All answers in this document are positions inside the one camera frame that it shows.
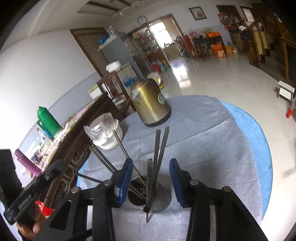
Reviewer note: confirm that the gold electric kettle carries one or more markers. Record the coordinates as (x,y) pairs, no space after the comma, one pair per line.
(150,104)

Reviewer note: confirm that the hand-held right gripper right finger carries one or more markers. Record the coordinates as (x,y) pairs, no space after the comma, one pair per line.
(177,183)

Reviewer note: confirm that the blue table cloth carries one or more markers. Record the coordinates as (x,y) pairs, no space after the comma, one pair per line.
(254,139)

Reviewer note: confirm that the grey metal chopstick holder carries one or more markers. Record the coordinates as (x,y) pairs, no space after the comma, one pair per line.
(163,197)

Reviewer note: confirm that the glass display cabinet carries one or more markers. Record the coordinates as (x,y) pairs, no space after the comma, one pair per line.
(145,41)

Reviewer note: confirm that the red plastic bag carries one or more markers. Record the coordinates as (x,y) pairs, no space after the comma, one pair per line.
(44,208)

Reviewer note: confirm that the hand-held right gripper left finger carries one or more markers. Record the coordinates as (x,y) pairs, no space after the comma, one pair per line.
(123,180)

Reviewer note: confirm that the red child chair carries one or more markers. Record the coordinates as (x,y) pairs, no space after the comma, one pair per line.
(290,109)

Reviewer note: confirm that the white appliance with blue print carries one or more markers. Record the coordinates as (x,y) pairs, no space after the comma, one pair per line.
(127,74)

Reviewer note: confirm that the green thermos jug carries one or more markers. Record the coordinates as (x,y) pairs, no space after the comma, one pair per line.
(49,121)

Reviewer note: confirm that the person's left hand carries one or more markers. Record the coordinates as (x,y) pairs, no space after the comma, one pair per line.
(34,224)

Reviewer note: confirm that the white box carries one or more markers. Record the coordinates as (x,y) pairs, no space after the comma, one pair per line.
(94,91)

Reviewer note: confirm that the orange box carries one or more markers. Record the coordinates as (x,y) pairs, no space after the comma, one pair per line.
(219,49)

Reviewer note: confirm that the wooden stair railing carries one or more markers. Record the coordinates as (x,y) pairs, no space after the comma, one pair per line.
(256,41)

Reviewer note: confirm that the purple thermos bottle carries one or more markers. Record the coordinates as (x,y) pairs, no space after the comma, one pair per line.
(26,162)

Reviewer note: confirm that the grey table cloth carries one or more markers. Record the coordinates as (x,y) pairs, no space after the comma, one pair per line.
(208,150)

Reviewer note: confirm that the dark carved wooden sideboard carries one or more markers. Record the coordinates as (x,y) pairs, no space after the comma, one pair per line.
(76,148)

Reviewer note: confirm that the dark wooden chair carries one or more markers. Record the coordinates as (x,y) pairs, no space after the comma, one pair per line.
(115,92)

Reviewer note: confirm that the round wall clock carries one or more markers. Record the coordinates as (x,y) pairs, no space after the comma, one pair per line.
(142,20)

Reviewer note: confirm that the white pot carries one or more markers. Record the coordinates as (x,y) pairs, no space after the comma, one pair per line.
(113,66)

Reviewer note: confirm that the brown slatted door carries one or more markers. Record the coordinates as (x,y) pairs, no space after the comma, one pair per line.
(90,51)

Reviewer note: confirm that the dark wooden side table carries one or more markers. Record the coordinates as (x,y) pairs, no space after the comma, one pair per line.
(208,41)

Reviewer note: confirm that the grey refrigerator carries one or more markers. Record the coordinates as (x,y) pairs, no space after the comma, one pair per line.
(118,51)

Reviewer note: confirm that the small white stool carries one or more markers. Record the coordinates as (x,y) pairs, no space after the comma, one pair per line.
(285,89)

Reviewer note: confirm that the framed wall picture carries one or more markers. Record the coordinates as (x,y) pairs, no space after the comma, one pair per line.
(197,13)

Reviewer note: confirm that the clear plastic bag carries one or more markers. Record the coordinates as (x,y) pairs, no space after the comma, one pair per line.
(99,127)

